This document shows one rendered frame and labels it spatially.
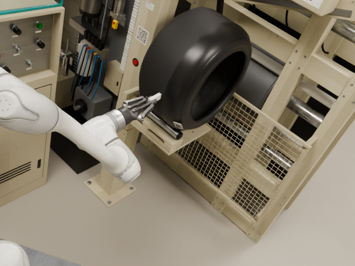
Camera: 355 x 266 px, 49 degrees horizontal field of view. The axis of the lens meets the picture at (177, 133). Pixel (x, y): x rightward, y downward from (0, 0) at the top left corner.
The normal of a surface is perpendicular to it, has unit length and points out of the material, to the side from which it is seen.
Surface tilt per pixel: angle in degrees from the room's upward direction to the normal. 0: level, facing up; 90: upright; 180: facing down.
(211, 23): 13
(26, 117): 80
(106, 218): 0
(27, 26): 90
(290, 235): 0
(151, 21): 90
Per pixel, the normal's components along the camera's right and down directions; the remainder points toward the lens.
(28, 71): 0.73, 0.58
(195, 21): 0.02, -0.55
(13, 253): 0.33, -0.72
